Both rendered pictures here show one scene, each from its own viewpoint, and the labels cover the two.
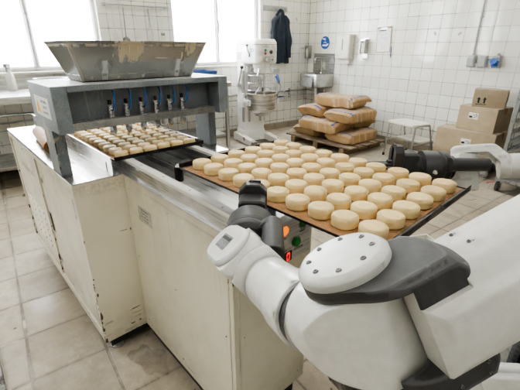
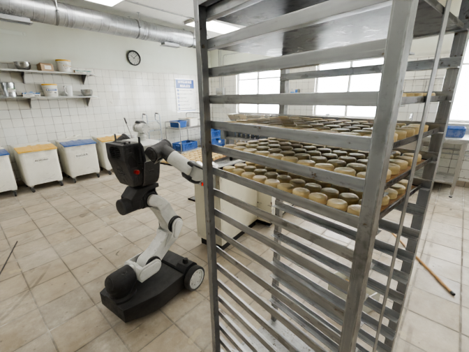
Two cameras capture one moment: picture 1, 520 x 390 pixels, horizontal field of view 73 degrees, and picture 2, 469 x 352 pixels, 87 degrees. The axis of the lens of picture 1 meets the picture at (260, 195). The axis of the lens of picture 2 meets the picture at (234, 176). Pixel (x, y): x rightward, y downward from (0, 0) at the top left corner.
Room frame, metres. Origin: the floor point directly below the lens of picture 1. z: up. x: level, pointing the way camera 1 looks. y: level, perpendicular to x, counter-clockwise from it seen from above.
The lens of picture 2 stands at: (0.72, -2.30, 1.51)
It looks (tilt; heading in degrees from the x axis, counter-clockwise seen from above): 18 degrees down; 78
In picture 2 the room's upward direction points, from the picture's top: 1 degrees counter-clockwise
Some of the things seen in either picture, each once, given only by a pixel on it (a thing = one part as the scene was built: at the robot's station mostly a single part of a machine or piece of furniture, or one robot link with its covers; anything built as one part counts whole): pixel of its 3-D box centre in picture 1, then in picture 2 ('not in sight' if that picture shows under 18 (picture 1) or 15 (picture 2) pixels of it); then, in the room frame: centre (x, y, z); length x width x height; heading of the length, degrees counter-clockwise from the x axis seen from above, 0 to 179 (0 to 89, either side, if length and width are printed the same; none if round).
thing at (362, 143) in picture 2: not in sight; (272, 131); (0.98, -1.61, 1.41); 0.64 x 0.03 x 0.03; 118
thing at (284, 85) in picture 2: not in sight; (279, 200); (1.21, -1.15, 0.97); 0.03 x 0.03 x 1.70; 28
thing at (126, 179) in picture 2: not in sight; (137, 160); (0.40, -0.53, 1.10); 0.34 x 0.30 x 0.36; 133
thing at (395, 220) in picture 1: (390, 219); not in sight; (0.58, -0.24, 1.01); 0.05 x 0.05 x 0.02
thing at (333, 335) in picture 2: not in sight; (267, 283); (0.98, -1.61, 0.87); 0.64 x 0.03 x 0.03; 118
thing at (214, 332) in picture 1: (213, 277); (228, 198); (1.17, 0.18, 0.45); 0.70 x 0.34 x 0.90; 42
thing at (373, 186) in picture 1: (369, 186); not in sight; (0.75, -0.25, 1.01); 0.05 x 0.05 x 0.02
